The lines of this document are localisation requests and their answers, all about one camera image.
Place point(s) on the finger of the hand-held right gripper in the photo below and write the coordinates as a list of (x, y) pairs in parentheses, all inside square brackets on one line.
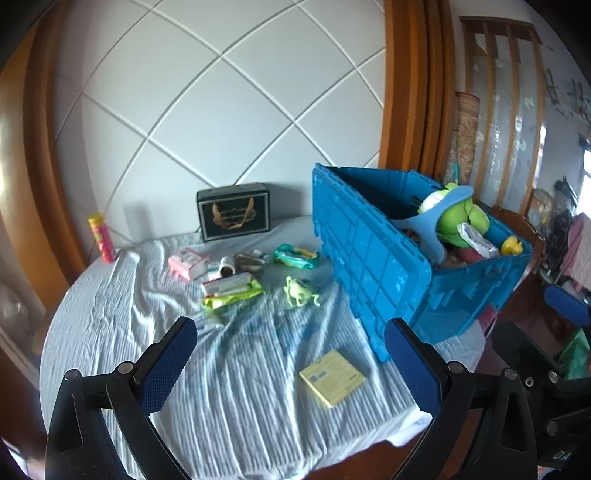
[(517, 344)]

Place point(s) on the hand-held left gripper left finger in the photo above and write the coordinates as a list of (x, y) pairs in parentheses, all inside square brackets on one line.
[(168, 364)]

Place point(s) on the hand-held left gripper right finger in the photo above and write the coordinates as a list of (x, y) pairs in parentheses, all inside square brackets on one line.
[(415, 369)]

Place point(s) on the pink flowered tissue pack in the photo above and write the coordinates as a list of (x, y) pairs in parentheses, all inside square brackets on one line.
[(461, 256)]

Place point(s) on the clear printed plastic bag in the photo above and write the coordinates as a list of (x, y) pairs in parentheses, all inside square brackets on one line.
[(475, 242)]

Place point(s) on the blue plastic crate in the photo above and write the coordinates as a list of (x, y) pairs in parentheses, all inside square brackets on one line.
[(369, 258)]

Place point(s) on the green frog plush toy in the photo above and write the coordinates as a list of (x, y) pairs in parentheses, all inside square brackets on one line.
[(455, 221)]

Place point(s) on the light blue plastic scoop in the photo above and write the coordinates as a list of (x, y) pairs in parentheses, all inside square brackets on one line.
[(427, 226)]

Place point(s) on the round wooden desktop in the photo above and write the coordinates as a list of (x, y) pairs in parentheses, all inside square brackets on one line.
[(369, 461)]

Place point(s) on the green plastic bag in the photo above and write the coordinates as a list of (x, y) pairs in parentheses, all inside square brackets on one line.
[(577, 355)]

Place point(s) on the blue chair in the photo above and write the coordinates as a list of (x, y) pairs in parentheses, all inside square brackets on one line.
[(568, 307)]

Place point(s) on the yellow sticky note box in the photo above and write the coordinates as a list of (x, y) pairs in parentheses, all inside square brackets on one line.
[(332, 376)]

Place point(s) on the striped white tablecloth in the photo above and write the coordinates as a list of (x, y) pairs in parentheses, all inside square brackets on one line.
[(254, 369)]

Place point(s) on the yellow-green wipes packet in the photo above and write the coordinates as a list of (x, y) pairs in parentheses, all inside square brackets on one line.
[(233, 300)]

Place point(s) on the yellow rubber duck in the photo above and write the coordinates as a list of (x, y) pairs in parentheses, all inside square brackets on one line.
[(512, 245)]

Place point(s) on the long white barcode box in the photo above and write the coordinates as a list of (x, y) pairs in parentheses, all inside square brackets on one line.
[(226, 282)]

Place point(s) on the pink white small box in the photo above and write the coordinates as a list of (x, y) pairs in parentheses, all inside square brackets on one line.
[(187, 264)]

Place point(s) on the white paper roll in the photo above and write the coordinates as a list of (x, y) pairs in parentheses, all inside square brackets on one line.
[(227, 267)]

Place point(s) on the wooden chair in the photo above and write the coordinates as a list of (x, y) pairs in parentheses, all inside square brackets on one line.
[(517, 224)]

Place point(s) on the pile of clothing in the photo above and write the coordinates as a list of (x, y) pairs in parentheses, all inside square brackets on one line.
[(563, 230)]

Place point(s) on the grey pouch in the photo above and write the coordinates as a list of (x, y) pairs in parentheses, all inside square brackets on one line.
[(250, 264)]

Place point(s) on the green one-eyed monster toy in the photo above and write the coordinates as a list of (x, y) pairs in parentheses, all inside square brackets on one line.
[(300, 290)]

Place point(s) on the red yellow cylindrical can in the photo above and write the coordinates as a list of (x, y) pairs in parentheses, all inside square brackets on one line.
[(102, 237)]

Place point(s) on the teal wipes packet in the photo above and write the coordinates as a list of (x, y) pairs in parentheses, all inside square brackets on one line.
[(295, 256)]

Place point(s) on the black gift box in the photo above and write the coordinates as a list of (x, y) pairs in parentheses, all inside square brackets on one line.
[(233, 212)]

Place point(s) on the rolled brown patterned mat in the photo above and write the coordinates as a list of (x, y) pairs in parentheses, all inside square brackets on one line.
[(464, 138)]

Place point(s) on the patterned frosted glass door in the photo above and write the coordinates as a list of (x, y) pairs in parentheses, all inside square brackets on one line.
[(503, 115)]

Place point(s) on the wooden wall trim post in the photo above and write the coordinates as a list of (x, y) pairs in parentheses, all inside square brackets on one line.
[(41, 138), (406, 92)]

